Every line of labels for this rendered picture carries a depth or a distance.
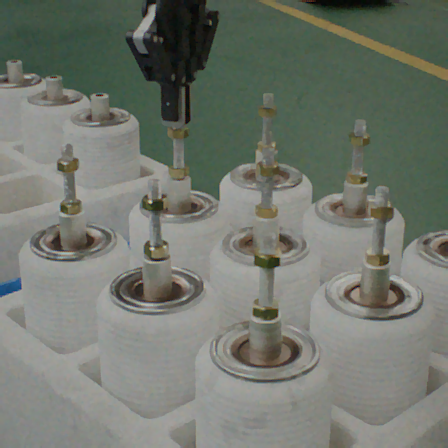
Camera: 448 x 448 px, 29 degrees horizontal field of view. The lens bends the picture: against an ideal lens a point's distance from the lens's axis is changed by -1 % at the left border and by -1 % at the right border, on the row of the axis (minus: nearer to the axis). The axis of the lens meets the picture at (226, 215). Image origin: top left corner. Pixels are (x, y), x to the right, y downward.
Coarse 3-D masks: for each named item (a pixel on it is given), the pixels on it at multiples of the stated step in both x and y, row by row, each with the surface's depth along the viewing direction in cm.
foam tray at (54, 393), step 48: (0, 336) 74; (0, 384) 76; (48, 384) 68; (96, 384) 67; (432, 384) 71; (0, 432) 79; (48, 432) 71; (96, 432) 64; (144, 432) 62; (192, 432) 64; (336, 432) 63; (384, 432) 62; (432, 432) 63
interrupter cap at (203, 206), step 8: (192, 192) 85; (200, 192) 85; (192, 200) 83; (200, 200) 83; (208, 200) 83; (216, 200) 83; (192, 208) 82; (200, 208) 81; (208, 208) 81; (216, 208) 81; (168, 216) 79; (176, 216) 79; (184, 216) 79; (192, 216) 79; (200, 216) 79; (208, 216) 80
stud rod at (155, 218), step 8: (152, 184) 63; (160, 184) 63; (152, 192) 63; (160, 192) 63; (152, 216) 64; (160, 216) 64; (152, 224) 64; (160, 224) 64; (152, 232) 64; (160, 232) 64; (152, 240) 65; (160, 240) 65
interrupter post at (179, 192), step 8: (168, 184) 80; (176, 184) 80; (184, 184) 80; (168, 192) 81; (176, 192) 80; (184, 192) 80; (168, 200) 81; (176, 200) 81; (184, 200) 81; (168, 208) 82; (176, 208) 81; (184, 208) 81
